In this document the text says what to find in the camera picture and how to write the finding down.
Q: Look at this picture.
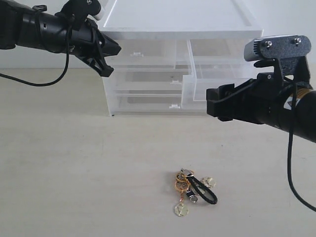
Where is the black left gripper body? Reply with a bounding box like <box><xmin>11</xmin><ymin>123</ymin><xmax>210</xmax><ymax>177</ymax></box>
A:
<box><xmin>55</xmin><ymin>17</ymin><xmax>105</xmax><ymax>65</ymax></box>

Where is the middle wide drawer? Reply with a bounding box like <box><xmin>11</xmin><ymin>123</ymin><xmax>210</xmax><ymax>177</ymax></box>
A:
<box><xmin>103</xmin><ymin>71</ymin><xmax>189</xmax><ymax>91</ymax></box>

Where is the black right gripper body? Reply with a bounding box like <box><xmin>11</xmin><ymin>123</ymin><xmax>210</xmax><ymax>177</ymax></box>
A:
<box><xmin>206</xmin><ymin>73</ymin><xmax>293</xmax><ymax>125</ymax></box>

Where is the bottom wide drawer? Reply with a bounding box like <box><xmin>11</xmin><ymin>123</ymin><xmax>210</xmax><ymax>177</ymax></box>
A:
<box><xmin>109</xmin><ymin>92</ymin><xmax>208</xmax><ymax>116</ymax></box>

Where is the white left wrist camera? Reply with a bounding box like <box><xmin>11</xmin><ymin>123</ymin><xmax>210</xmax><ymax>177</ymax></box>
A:
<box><xmin>83</xmin><ymin>0</ymin><xmax>106</xmax><ymax>21</ymax></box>

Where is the white translucent drawer cabinet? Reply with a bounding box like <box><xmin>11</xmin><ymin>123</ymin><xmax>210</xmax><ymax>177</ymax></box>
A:
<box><xmin>96</xmin><ymin>0</ymin><xmax>264</xmax><ymax>117</ymax></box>

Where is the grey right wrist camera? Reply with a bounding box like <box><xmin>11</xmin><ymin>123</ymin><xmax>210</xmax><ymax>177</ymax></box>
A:
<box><xmin>243</xmin><ymin>35</ymin><xmax>312</xmax><ymax>88</ymax></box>

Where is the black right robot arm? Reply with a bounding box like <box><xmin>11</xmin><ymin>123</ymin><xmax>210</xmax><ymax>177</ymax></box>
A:
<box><xmin>206</xmin><ymin>73</ymin><xmax>316</xmax><ymax>142</ymax></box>

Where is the black strap gold keychain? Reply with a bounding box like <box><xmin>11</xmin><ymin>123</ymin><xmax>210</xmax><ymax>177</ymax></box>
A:
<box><xmin>174</xmin><ymin>168</ymin><xmax>218</xmax><ymax>217</ymax></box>

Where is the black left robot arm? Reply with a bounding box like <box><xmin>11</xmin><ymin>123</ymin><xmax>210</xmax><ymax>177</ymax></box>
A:
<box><xmin>0</xmin><ymin>0</ymin><xmax>121</xmax><ymax>77</ymax></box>

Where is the wide drawer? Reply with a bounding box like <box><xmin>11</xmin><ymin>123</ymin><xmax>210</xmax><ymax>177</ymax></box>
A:
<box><xmin>103</xmin><ymin>71</ymin><xmax>189</xmax><ymax>91</ymax></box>
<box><xmin>109</xmin><ymin>92</ymin><xmax>208</xmax><ymax>116</ymax></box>

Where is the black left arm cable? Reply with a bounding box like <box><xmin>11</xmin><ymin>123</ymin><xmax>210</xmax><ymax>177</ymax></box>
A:
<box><xmin>0</xmin><ymin>24</ymin><xmax>75</xmax><ymax>87</ymax></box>

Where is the small drawer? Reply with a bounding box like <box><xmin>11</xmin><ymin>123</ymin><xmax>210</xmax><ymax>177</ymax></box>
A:
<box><xmin>106</xmin><ymin>39</ymin><xmax>177</xmax><ymax>69</ymax></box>
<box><xmin>186</xmin><ymin>39</ymin><xmax>260</xmax><ymax>102</ymax></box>

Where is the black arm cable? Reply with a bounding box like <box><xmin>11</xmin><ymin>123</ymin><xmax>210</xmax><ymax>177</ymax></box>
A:
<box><xmin>286</xmin><ymin>74</ymin><xmax>316</xmax><ymax>212</ymax></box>
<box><xmin>0</xmin><ymin>24</ymin><xmax>75</xmax><ymax>87</ymax></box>

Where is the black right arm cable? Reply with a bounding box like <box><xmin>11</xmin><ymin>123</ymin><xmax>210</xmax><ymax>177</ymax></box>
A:
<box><xmin>286</xmin><ymin>74</ymin><xmax>316</xmax><ymax>212</ymax></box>

